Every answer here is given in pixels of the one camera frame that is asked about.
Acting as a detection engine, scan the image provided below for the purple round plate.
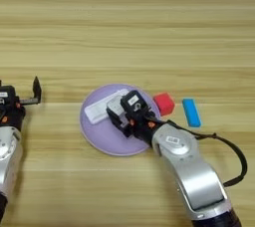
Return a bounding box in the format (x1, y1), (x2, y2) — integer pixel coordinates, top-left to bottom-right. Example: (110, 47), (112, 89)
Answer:
(79, 84), (162, 157)

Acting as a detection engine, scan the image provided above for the white long rectangular device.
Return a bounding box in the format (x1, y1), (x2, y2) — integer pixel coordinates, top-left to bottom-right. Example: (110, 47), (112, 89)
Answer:
(84, 88), (130, 125)

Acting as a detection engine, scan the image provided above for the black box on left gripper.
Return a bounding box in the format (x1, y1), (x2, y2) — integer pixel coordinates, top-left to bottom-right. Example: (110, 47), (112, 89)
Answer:
(0, 85), (18, 107)

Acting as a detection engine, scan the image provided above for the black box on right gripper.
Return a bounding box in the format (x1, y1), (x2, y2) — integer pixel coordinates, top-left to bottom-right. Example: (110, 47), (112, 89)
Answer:
(120, 90), (150, 119)

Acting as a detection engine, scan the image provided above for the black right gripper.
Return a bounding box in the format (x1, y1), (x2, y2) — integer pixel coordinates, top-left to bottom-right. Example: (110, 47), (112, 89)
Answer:
(106, 107), (161, 146)

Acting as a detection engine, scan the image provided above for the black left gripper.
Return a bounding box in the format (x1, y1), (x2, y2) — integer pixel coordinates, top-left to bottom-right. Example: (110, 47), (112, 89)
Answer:
(0, 76), (43, 131)

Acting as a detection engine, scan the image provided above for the blue rectangular block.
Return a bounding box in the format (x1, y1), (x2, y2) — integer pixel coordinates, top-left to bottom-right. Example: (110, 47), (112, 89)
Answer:
(181, 98), (202, 128)

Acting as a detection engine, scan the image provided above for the red cube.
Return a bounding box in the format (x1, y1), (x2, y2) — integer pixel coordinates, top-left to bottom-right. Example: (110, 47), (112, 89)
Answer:
(152, 92), (176, 116)

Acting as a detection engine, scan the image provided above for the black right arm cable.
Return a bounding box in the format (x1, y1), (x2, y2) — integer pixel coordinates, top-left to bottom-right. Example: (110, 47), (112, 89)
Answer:
(153, 117), (249, 188)

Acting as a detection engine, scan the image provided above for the small grey square block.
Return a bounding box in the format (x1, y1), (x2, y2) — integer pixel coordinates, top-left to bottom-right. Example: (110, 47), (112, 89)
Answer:
(106, 95), (129, 129)

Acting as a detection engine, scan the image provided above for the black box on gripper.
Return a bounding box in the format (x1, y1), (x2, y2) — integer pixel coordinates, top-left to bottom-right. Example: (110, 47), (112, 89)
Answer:
(0, 85), (18, 107)
(120, 90), (150, 119)

